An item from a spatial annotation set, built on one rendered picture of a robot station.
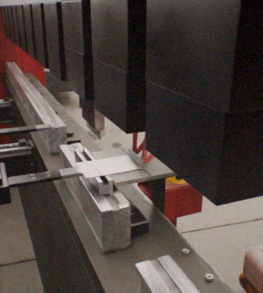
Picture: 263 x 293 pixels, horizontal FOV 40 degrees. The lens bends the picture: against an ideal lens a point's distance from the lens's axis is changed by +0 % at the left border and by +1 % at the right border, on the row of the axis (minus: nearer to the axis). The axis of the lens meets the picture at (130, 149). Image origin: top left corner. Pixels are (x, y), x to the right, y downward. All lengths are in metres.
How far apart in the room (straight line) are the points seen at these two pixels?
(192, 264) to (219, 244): 1.61
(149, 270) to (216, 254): 1.70
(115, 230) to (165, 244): 0.11
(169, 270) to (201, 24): 0.37
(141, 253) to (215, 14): 0.55
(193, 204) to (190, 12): 1.01
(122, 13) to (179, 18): 0.14
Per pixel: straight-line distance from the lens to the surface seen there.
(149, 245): 0.77
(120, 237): 0.74
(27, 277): 2.11
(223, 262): 2.20
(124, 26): 0.45
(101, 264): 0.72
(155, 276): 0.55
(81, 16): 0.64
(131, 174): 0.77
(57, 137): 1.22
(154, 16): 0.38
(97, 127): 0.72
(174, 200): 1.22
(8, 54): 2.88
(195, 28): 0.31
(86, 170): 0.79
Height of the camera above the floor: 1.33
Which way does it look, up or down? 21 degrees down
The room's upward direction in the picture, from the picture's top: straight up
